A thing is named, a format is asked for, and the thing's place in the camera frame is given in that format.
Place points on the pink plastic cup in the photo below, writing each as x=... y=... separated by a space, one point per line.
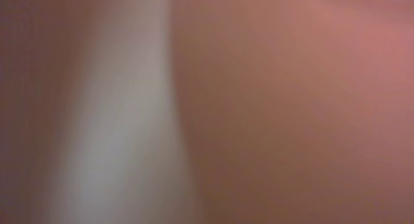
x=206 y=111

